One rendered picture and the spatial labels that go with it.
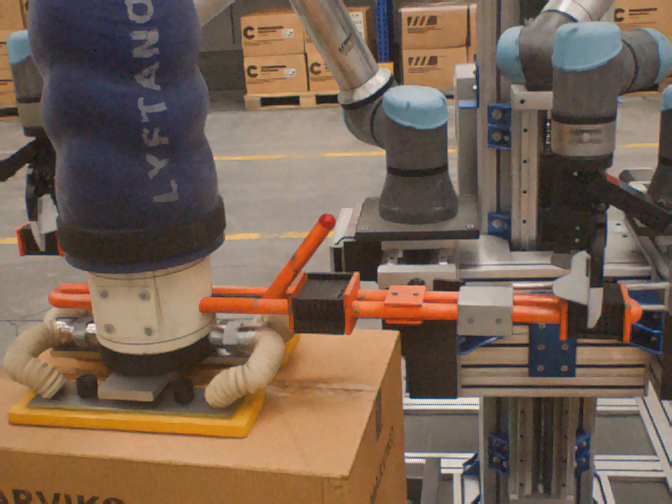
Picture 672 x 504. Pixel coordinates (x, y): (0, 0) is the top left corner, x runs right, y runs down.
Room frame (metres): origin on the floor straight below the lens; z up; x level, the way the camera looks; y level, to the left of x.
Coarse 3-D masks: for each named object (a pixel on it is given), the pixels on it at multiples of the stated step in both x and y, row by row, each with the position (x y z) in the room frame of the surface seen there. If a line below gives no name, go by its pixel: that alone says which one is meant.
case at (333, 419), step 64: (0, 384) 1.18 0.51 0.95; (320, 384) 1.11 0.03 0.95; (384, 384) 1.13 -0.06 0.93; (0, 448) 1.00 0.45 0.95; (64, 448) 0.99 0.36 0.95; (128, 448) 0.98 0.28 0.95; (192, 448) 0.97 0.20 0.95; (256, 448) 0.96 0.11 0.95; (320, 448) 0.95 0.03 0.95; (384, 448) 1.11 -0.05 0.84
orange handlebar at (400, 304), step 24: (72, 288) 1.20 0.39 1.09; (216, 288) 1.16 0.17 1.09; (240, 288) 1.15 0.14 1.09; (264, 288) 1.14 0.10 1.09; (288, 288) 1.14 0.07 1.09; (408, 288) 1.10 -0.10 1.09; (216, 312) 1.11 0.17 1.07; (240, 312) 1.10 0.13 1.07; (264, 312) 1.09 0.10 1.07; (360, 312) 1.06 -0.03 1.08; (384, 312) 1.06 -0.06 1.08; (408, 312) 1.05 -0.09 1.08; (432, 312) 1.04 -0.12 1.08; (456, 312) 1.04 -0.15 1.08; (528, 312) 1.02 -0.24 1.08; (552, 312) 1.01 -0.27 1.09
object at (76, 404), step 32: (64, 384) 1.11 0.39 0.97; (96, 384) 1.08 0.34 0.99; (192, 384) 1.05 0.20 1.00; (32, 416) 1.05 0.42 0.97; (64, 416) 1.04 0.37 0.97; (96, 416) 1.03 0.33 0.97; (128, 416) 1.02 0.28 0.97; (160, 416) 1.02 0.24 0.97; (192, 416) 1.01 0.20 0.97; (224, 416) 1.00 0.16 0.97; (256, 416) 1.02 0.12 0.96
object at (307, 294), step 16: (304, 272) 1.15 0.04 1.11; (320, 272) 1.15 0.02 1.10; (336, 272) 1.15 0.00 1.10; (304, 288) 1.12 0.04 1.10; (320, 288) 1.11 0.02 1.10; (336, 288) 1.11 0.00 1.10; (352, 288) 1.08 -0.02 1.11; (288, 304) 1.07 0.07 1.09; (304, 304) 1.06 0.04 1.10; (320, 304) 1.06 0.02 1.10; (336, 304) 1.05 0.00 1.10; (304, 320) 1.07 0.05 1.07; (320, 320) 1.06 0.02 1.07; (336, 320) 1.06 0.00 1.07; (352, 320) 1.07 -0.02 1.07
